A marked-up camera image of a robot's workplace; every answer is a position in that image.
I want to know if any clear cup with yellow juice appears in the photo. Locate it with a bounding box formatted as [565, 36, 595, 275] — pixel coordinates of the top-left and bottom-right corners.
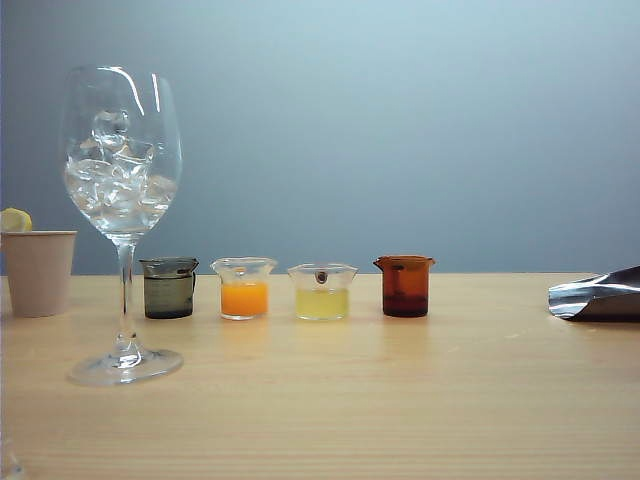
[286, 263, 359, 322]

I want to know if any clear cup with orange juice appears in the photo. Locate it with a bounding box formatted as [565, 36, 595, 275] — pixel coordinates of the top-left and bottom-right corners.
[209, 256, 279, 321]

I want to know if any shiny silver metal scoop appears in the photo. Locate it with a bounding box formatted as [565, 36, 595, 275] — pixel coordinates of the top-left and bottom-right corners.
[547, 264, 640, 322]

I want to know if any beige paper cup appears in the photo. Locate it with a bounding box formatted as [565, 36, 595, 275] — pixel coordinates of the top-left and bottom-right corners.
[0, 229, 79, 319]

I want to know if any amber brown measuring cup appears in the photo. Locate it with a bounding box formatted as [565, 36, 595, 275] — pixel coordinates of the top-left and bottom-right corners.
[372, 254, 437, 318]

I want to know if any smoky grey measuring cup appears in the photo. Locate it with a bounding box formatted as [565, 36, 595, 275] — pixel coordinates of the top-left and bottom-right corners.
[138, 256, 200, 320]

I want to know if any yellow lemon slice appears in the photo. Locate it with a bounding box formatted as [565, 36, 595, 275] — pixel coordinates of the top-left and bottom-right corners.
[0, 207, 34, 234]

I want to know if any clear stemmed wine glass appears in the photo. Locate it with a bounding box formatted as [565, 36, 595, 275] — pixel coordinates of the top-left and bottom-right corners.
[58, 63, 185, 387]

